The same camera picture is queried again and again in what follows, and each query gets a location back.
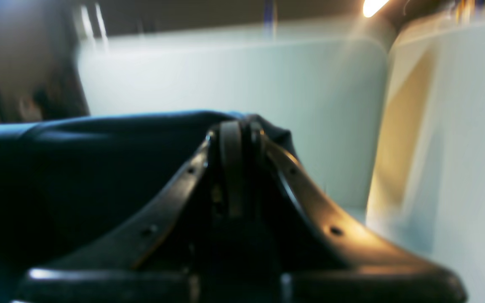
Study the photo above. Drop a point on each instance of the dark blue t-shirt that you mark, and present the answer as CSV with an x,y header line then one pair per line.
x,y
65,183

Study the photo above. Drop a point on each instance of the white adjacent table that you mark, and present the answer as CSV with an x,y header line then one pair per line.
x,y
428,186

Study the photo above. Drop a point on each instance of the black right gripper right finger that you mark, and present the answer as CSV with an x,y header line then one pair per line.
x,y
327,256

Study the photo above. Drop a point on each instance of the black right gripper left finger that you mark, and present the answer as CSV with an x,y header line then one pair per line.
x,y
108,269

